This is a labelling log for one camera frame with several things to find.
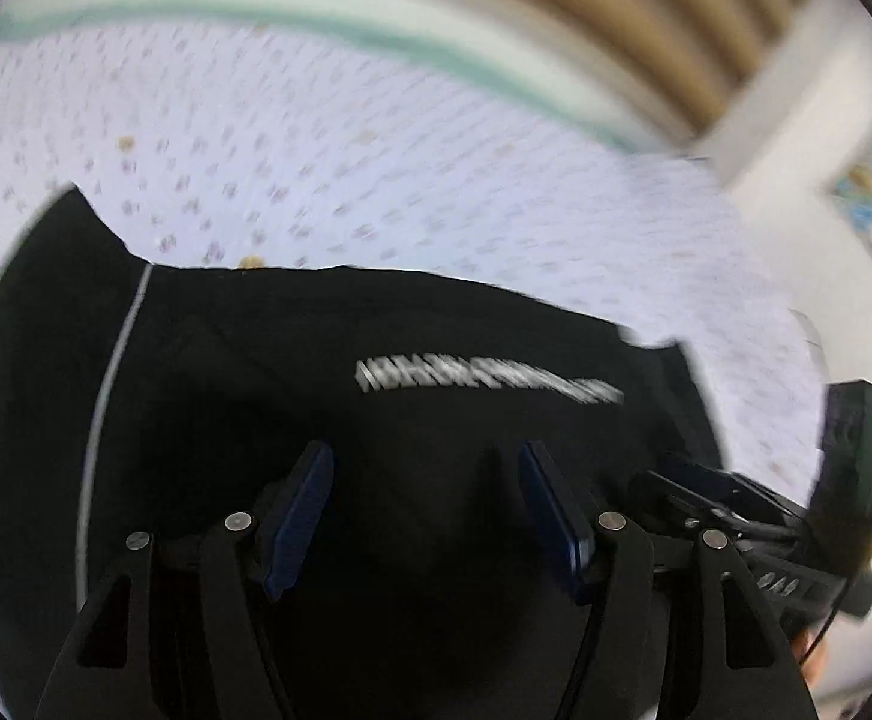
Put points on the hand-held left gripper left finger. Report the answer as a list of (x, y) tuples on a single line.
[(297, 525)]

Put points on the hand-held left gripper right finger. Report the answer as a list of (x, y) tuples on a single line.
[(556, 525)]

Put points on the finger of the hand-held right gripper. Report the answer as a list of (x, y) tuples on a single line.
[(736, 484), (683, 506)]

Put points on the black hooded jacket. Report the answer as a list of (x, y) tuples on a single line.
[(256, 390)]

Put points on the person's right hand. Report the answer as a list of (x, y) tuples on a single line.
[(811, 660)]

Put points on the white floral quilt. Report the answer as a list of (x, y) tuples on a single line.
[(331, 165)]

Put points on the brown striped window blind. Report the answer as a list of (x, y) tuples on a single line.
[(668, 15)]

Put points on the green bed sheet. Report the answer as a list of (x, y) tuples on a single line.
[(406, 34)]

